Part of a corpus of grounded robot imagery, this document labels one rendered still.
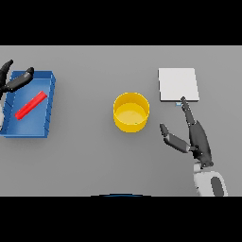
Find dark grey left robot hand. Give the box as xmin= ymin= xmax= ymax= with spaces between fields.
xmin=0 ymin=59 xmax=35 ymax=102

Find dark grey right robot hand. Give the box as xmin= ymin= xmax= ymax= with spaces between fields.
xmin=159 ymin=95 xmax=215 ymax=168

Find red beaker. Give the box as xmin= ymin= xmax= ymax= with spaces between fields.
xmin=14 ymin=90 xmax=48 ymax=121

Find pale square measuring scale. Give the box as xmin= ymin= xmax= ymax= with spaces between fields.
xmin=158 ymin=67 xmax=200 ymax=103

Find yellow bowl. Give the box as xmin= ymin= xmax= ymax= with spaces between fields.
xmin=112 ymin=92 xmax=150 ymax=133

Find blue tray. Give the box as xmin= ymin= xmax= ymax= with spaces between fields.
xmin=0 ymin=70 xmax=57 ymax=139

